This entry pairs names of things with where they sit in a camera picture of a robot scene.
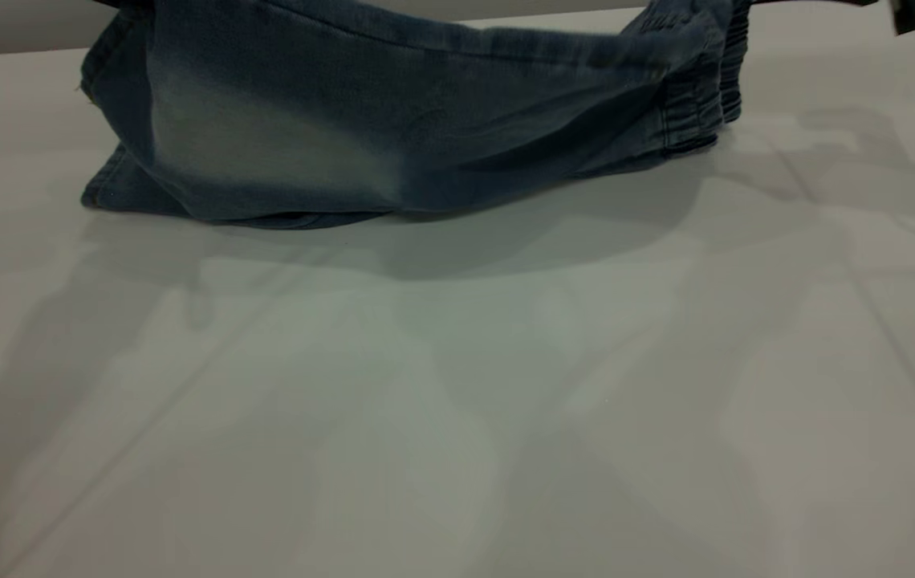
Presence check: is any blue denim shorts basketball print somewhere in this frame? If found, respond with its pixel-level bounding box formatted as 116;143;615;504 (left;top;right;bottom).
79;0;747;231

